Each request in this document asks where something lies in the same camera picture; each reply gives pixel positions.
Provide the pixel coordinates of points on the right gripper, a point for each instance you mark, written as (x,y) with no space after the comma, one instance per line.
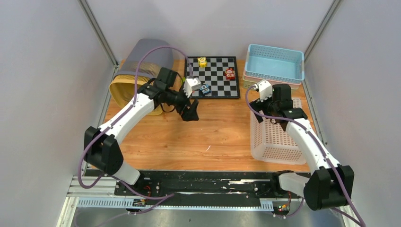
(258,106)

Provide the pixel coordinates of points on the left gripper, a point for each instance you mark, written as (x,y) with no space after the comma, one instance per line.
(187,114)

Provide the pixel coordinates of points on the pink plastic basket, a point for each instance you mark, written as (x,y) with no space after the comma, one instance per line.
(269,82)

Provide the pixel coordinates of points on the large white plastic basket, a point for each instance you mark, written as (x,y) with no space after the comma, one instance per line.
(269,143)

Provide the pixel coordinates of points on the light blue plastic basket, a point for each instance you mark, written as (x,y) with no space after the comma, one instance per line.
(273,63)

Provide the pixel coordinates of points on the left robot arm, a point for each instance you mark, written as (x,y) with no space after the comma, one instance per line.
(102,144)

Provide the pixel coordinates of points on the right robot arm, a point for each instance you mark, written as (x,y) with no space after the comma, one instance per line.
(331,183)

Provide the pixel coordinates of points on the blue owl toy block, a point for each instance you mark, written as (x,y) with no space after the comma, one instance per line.
(205,89)

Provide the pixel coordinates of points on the green plastic basket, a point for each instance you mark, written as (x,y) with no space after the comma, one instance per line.
(250,84)

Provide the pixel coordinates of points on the black and white chessboard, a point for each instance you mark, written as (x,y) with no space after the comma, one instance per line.
(213,75)

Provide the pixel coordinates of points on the yellow owl toy block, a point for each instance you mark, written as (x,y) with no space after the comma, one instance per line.
(202,62)

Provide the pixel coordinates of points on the red owl toy block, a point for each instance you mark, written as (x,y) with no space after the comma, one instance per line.
(230,74)

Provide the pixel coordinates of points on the grey and yellow laundry bin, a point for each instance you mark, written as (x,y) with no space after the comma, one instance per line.
(122,85)

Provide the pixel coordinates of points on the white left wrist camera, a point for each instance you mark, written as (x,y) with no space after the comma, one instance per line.
(190,85)

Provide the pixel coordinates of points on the black metal base rail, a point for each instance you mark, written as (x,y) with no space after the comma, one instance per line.
(208,189)

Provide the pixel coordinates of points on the right aluminium frame post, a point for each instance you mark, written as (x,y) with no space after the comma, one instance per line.
(322,26)

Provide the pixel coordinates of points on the aluminium frame post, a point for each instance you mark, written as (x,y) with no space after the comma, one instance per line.
(322,26)
(98,32)

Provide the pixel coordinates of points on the left aluminium frame post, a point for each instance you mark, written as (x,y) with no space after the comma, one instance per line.
(98,32)

